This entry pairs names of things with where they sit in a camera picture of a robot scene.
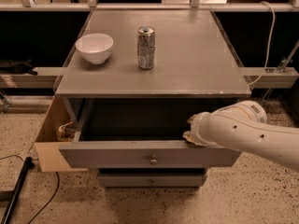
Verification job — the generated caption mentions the black floor cable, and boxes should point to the black floor cable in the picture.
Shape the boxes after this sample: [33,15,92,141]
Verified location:
[0,154,61,224]

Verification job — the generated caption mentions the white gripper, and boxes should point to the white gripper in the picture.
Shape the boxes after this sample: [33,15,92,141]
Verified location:
[183,112,217,147]

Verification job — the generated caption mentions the black object on ledge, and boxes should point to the black object on ledge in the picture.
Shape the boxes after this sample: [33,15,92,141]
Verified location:
[0,59,38,76]

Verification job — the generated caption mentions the metal diagonal brace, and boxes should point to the metal diagonal brace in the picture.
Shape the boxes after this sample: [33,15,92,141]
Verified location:
[259,39,299,105]

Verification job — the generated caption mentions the metal frame rail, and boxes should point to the metal frame rail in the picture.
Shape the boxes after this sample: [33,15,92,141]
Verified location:
[0,0,299,12]

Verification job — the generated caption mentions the black bar on floor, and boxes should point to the black bar on floor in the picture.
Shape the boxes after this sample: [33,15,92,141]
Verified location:
[0,157,35,224]

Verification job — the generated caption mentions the grey top drawer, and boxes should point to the grey top drawer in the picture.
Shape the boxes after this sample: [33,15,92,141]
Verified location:
[59,140,240,168]

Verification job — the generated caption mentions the grey bottom drawer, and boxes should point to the grey bottom drawer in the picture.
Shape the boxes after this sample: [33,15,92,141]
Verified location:
[99,175,206,188]

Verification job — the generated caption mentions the grey drawer cabinet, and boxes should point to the grey drawer cabinet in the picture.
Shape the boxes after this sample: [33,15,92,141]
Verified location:
[56,10,250,175]

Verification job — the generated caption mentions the wooden side box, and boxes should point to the wooden side box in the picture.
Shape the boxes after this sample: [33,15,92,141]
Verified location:
[35,97,86,172]

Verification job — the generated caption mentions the crumpled brown object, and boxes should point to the crumpled brown object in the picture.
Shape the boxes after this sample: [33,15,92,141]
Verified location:
[56,122,76,142]

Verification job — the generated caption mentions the white ceramic bowl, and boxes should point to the white ceramic bowl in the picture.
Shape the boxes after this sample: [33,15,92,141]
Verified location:
[75,34,114,64]

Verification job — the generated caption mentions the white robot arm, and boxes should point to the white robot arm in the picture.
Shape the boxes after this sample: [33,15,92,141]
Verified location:
[183,101,299,172]

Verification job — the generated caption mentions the grey drawer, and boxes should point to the grey drawer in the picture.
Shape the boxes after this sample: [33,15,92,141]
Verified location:
[99,175,206,188]
[59,140,240,168]

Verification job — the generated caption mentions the silver drink can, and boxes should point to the silver drink can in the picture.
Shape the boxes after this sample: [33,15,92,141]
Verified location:
[137,25,155,70]

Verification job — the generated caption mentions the white hanging cable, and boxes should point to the white hanging cable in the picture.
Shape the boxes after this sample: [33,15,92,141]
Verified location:
[248,0,277,87]

